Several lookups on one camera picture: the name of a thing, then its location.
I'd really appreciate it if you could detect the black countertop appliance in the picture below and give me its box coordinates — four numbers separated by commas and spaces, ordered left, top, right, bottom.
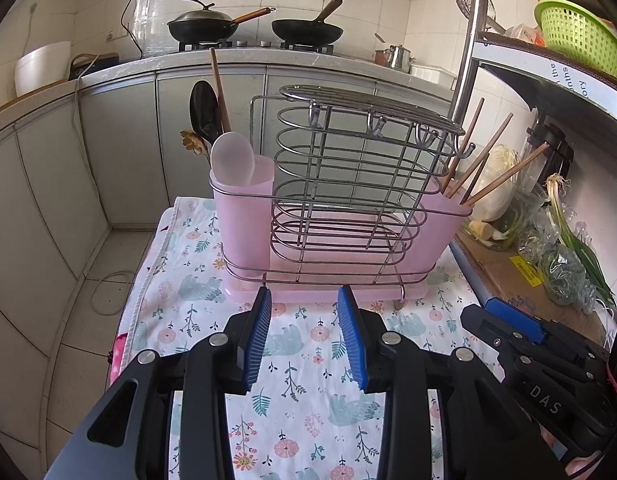
69, 52, 120, 81

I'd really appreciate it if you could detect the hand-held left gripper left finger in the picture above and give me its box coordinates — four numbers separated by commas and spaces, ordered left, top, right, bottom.
43, 285, 273, 480

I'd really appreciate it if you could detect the small steel pot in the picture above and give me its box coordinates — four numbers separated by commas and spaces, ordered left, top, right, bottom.
387, 44, 417, 73

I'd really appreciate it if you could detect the white tub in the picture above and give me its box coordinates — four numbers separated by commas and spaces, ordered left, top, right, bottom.
14, 41, 72, 97

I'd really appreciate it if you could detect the black spoon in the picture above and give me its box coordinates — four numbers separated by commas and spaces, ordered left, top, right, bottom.
189, 80, 220, 148

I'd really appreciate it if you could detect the cut vegetable stem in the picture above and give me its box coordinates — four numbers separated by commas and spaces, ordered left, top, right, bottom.
463, 220, 509, 250

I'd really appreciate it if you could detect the clear plastic splash guard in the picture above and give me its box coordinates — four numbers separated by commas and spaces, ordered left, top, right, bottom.
126, 0, 189, 58

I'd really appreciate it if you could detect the white power cord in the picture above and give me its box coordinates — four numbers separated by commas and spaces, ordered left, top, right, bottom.
74, 55, 135, 317

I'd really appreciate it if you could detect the gold ornate spoon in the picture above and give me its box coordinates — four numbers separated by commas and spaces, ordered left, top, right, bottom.
180, 129, 212, 166

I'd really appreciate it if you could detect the black blender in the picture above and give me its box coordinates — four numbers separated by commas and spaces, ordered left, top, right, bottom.
521, 122, 574, 196

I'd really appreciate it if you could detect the black frying pan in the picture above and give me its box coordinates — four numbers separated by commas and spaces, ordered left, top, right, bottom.
271, 0, 345, 46

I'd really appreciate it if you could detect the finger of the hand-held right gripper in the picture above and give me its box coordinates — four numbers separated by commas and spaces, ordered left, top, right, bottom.
486, 297, 609, 361
461, 304, 589, 386

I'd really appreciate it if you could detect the metal wire utensil rack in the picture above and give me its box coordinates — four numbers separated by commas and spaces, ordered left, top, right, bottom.
221, 85, 477, 301

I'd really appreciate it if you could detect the metal storage shelf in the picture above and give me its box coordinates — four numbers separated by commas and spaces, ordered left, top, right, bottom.
451, 0, 617, 141

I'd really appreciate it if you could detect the person's right hand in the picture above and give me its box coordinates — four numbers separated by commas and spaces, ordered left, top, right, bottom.
563, 452, 608, 480

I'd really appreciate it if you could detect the kitchen counter with cabinets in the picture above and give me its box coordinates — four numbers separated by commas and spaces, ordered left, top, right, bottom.
0, 47, 459, 411

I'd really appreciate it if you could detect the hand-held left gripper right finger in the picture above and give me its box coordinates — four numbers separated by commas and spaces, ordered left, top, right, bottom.
337, 285, 569, 480

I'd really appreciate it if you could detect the copper pot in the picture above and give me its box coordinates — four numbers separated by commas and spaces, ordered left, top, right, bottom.
373, 32, 392, 67

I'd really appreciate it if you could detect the gas stove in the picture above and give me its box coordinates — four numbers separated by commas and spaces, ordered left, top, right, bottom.
178, 37, 335, 54

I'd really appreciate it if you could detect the white rectangular container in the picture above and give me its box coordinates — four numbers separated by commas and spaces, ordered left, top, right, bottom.
409, 64, 457, 85

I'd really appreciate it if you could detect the black wok with lid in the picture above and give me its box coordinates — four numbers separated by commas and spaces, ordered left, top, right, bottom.
167, 0, 276, 43

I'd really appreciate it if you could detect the pink round plastic cup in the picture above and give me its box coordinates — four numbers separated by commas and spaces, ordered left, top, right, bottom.
209, 157, 275, 281

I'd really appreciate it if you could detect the pink plastic drip tray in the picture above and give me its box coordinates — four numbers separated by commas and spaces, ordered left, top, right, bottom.
223, 260, 429, 303

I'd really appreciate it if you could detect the napa cabbage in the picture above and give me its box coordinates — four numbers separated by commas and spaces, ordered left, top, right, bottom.
471, 144, 527, 223

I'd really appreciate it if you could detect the cardboard box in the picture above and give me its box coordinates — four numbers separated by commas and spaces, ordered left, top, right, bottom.
453, 230, 609, 351

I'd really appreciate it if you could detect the green onion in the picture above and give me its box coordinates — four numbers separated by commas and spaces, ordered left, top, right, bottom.
546, 174, 617, 311

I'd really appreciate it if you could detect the floral printed cloth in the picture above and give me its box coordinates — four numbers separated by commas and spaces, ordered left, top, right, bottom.
116, 195, 509, 480

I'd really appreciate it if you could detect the pink oblong plastic cup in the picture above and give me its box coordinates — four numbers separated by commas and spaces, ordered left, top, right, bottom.
419, 180, 473, 286

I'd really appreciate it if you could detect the dark wooden chopstick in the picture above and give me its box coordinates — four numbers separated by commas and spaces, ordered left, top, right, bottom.
463, 152, 491, 203

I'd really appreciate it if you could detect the orange and white bag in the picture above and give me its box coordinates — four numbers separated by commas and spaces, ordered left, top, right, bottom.
503, 24, 545, 45

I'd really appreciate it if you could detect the white translucent plastic spoon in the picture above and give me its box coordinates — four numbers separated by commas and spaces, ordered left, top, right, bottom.
210, 131, 256, 187

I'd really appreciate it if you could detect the black cable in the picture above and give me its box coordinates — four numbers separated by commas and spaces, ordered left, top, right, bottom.
120, 0, 144, 58

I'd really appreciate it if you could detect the green plastic basket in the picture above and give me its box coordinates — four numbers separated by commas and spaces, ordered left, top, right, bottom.
533, 0, 617, 76

